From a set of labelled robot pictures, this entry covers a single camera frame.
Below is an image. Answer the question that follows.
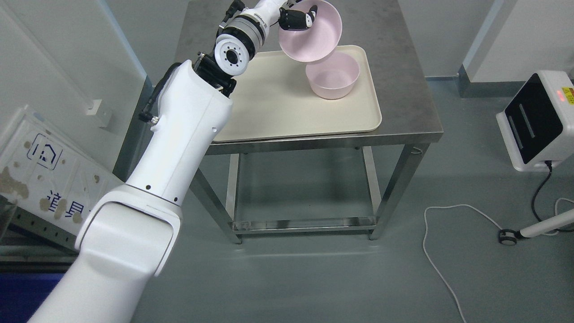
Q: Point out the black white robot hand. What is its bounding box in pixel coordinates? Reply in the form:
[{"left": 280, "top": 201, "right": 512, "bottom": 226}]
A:
[{"left": 278, "top": 0, "right": 318, "bottom": 31}]

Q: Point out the stainless steel table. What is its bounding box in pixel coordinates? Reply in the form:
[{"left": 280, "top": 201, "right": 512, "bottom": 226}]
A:
[{"left": 189, "top": 0, "right": 444, "bottom": 244}]

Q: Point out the beige plastic tray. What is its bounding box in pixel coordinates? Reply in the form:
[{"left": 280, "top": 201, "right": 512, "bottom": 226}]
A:
[{"left": 214, "top": 45, "right": 382, "bottom": 143}]

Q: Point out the white wheeled stand leg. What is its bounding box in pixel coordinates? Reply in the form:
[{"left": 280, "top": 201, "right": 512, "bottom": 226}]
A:
[{"left": 498, "top": 209, "right": 574, "bottom": 245}]

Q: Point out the black power cable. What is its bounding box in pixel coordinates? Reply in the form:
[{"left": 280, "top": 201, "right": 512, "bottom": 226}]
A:
[{"left": 531, "top": 161, "right": 574, "bottom": 232}]

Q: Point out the pink bowl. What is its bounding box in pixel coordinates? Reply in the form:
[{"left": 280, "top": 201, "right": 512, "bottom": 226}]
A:
[
  {"left": 305, "top": 52, "right": 360, "bottom": 100},
  {"left": 278, "top": 0, "right": 343, "bottom": 63}
]

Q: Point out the white floor cable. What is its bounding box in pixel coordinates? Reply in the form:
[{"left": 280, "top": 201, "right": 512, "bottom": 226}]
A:
[{"left": 422, "top": 198, "right": 574, "bottom": 323}]

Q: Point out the white black floor device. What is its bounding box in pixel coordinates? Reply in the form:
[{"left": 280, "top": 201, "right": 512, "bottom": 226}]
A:
[{"left": 496, "top": 70, "right": 574, "bottom": 172}]

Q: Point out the white sign board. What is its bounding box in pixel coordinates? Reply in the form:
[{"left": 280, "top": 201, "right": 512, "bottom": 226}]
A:
[{"left": 0, "top": 107, "right": 122, "bottom": 250}]

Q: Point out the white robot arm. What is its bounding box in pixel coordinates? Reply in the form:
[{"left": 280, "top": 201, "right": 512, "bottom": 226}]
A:
[{"left": 29, "top": 0, "right": 295, "bottom": 323}]

